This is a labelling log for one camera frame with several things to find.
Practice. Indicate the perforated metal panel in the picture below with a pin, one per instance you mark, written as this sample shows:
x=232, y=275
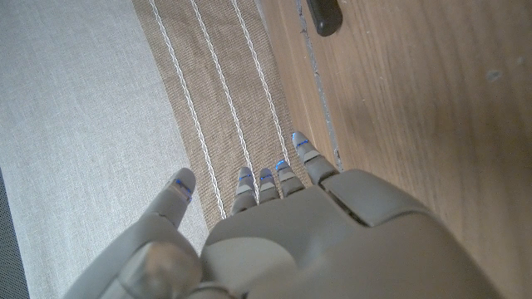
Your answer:
x=10, y=249

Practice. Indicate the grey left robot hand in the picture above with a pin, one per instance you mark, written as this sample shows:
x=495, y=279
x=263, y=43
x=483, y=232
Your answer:
x=332, y=249

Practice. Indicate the striped beige backdrop cloth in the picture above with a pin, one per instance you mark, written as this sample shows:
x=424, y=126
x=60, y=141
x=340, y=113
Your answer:
x=104, y=104

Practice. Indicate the black hand grip exerciser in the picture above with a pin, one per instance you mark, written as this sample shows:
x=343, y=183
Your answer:
x=326, y=16

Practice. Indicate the grey tape outline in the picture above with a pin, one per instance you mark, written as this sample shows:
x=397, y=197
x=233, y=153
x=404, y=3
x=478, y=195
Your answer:
x=316, y=74

